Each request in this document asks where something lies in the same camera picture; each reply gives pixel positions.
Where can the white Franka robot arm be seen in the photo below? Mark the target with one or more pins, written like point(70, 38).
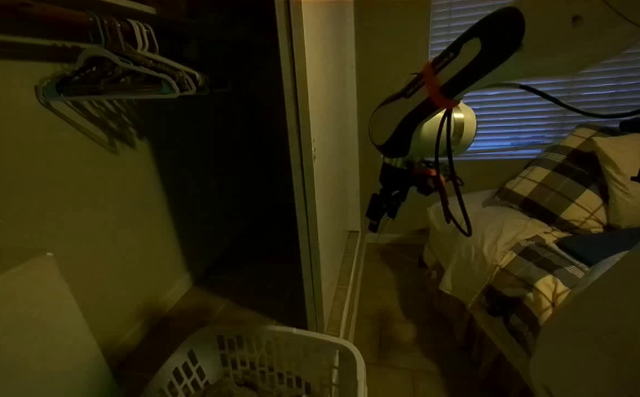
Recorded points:
point(445, 66)

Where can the white baseboard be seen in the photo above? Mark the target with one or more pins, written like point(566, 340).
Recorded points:
point(151, 316)

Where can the plaid blanket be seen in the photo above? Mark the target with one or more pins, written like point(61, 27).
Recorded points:
point(525, 288)

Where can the white door floor track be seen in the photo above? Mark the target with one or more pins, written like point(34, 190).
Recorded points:
point(349, 288)

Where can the wooden closet rod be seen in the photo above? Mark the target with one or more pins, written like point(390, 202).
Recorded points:
point(56, 13)

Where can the window blinds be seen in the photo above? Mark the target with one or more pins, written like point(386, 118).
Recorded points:
point(525, 125)

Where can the teal plastic hanger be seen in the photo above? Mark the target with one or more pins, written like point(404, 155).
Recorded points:
point(114, 93)

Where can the crumpled clothes pile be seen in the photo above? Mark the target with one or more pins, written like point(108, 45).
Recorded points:
point(254, 389)

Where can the white plastic laundry basket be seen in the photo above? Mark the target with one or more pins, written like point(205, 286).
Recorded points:
point(283, 335)

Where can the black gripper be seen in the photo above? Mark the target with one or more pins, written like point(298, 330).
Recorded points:
point(404, 179)

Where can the plain white pillow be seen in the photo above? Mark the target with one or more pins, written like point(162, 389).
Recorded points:
point(624, 190)

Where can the dark blue cloth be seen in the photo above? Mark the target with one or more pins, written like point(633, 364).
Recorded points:
point(598, 245)

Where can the white plastic hanger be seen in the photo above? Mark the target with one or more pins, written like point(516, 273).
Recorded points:
point(166, 66)

